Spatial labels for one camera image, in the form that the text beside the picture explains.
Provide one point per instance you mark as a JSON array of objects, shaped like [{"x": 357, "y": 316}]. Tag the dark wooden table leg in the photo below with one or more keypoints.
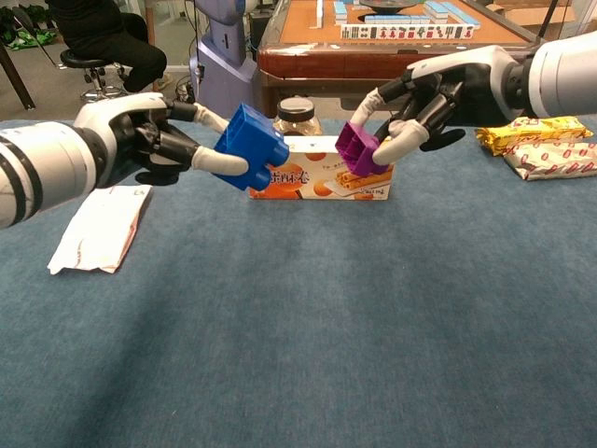
[{"x": 16, "y": 79}]

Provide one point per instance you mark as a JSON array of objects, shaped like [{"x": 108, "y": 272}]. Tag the orange egg roll box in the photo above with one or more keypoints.
[{"x": 317, "y": 182}]

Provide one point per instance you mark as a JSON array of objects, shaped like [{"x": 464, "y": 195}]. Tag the glass jar black lid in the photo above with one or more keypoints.
[{"x": 298, "y": 119}]

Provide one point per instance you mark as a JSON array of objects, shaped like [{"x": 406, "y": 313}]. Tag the long blue-backed tile stack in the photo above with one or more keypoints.
[{"x": 450, "y": 11}]

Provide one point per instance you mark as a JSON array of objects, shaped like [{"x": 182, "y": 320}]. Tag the seated person in black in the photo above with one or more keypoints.
[{"x": 107, "y": 42}]

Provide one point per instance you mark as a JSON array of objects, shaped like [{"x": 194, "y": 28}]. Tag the white upright mahjong tiles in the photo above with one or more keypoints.
[{"x": 320, "y": 14}]

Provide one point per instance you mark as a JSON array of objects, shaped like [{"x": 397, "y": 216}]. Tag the black chrome swivel stool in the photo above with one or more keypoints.
[{"x": 84, "y": 60}]

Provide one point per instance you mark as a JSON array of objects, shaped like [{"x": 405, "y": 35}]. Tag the blue building block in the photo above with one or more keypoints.
[{"x": 252, "y": 140}]

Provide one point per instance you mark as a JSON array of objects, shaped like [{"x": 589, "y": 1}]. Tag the green leafy plant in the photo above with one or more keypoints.
[{"x": 25, "y": 23}]

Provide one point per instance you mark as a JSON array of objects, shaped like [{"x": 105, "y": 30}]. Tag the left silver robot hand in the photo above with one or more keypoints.
[{"x": 121, "y": 116}]

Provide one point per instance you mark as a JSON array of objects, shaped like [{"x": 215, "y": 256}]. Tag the brown mahjong table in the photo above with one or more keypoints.
[{"x": 326, "y": 65}]

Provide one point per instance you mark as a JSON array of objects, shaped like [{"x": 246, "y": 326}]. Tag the black round dish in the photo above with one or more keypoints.
[{"x": 389, "y": 5}]

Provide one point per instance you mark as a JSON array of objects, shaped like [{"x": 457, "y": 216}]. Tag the purple building block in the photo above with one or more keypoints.
[{"x": 356, "y": 147}]

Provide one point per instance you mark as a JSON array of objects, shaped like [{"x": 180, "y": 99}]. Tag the blue-backed mahjong tile row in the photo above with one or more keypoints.
[{"x": 396, "y": 19}]

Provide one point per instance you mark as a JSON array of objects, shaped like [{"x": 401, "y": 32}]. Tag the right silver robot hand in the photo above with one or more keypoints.
[{"x": 466, "y": 74}]

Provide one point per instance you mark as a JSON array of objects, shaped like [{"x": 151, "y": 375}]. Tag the yellow snack package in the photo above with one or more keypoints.
[{"x": 536, "y": 135}]

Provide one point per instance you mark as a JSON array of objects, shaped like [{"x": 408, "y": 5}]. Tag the face-up mahjong tile row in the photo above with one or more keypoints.
[{"x": 406, "y": 32}]

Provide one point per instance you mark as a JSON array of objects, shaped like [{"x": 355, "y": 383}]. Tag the white red-print snack package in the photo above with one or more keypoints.
[{"x": 555, "y": 161}]

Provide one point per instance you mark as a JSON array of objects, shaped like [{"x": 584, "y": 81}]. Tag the short blue-backed tile stack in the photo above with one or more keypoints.
[{"x": 340, "y": 11}]

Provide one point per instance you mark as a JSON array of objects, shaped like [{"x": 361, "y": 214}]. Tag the white crumpled snack bag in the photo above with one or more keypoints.
[{"x": 100, "y": 228}]

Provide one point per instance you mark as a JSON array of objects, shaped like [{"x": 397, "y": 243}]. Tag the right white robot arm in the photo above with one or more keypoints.
[{"x": 564, "y": 74}]

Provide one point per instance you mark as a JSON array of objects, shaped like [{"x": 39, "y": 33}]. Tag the lilac grey robot pedestal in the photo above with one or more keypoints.
[{"x": 224, "y": 70}]

